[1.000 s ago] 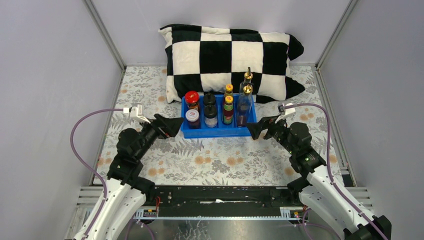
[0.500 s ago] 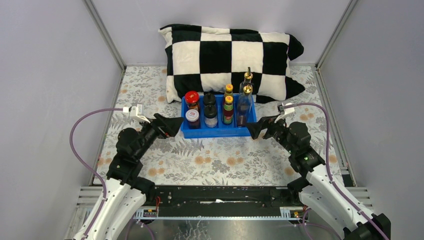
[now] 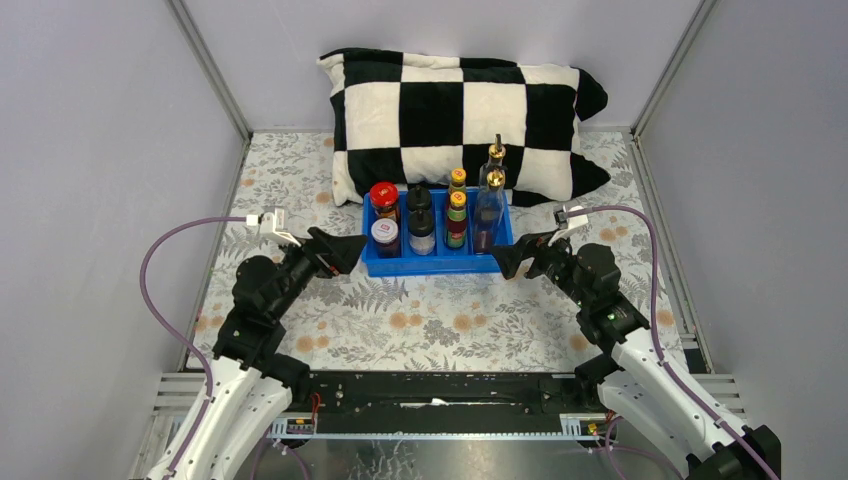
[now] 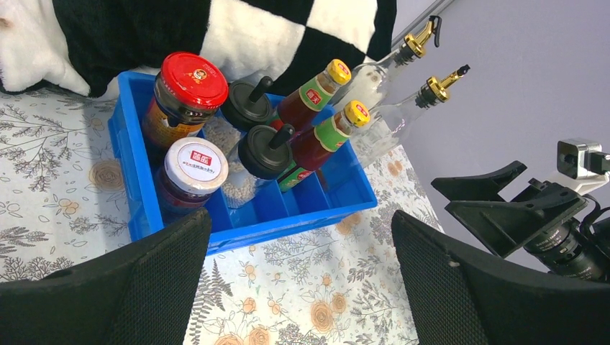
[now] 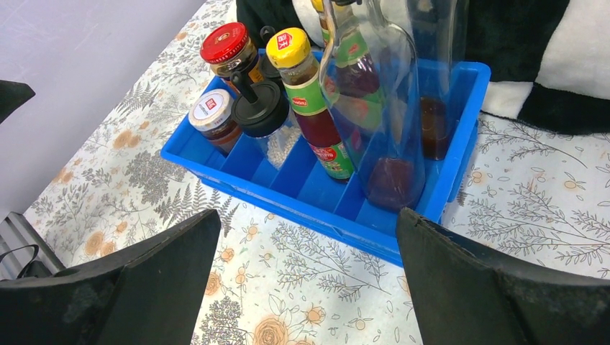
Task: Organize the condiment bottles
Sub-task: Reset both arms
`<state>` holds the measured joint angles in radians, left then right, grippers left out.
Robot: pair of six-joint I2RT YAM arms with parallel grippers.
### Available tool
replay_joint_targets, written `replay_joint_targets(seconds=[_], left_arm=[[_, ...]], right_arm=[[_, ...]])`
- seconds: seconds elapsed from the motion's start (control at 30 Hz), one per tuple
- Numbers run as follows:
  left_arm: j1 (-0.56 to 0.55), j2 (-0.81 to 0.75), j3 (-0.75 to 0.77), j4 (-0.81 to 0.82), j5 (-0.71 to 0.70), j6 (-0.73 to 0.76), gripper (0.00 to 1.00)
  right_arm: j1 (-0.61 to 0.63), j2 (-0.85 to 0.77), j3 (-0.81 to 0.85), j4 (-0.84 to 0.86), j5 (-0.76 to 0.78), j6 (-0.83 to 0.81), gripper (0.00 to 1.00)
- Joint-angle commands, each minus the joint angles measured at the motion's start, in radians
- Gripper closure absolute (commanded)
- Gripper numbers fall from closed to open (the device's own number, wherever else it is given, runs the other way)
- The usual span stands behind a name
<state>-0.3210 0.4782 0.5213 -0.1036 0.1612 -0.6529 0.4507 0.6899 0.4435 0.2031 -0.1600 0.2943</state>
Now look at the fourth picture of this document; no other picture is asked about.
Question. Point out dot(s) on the black white checkered pillow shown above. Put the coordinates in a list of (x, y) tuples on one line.
[(82, 46)]

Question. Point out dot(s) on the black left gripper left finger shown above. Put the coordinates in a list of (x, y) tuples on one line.
[(141, 293)]

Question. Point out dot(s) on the floral pattern table mat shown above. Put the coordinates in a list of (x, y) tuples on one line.
[(63, 202)]

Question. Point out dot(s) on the gold top oil bottle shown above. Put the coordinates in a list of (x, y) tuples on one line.
[(390, 123), (371, 82)]

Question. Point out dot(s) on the blue plastic divided bin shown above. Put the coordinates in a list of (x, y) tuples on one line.
[(312, 204)]

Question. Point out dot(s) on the black cap shaker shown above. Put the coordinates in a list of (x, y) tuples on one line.
[(246, 107), (259, 158)]

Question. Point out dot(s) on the yellow cap sauce bottle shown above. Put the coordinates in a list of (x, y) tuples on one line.
[(301, 107), (312, 148)]

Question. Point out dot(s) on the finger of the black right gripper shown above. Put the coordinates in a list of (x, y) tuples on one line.
[(514, 216), (484, 187)]

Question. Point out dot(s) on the white lid sauce jar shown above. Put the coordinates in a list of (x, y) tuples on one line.
[(192, 170)]

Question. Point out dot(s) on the red lid sauce jar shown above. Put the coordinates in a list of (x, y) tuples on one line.
[(188, 91)]

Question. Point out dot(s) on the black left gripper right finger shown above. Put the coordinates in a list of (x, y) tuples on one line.
[(459, 294)]

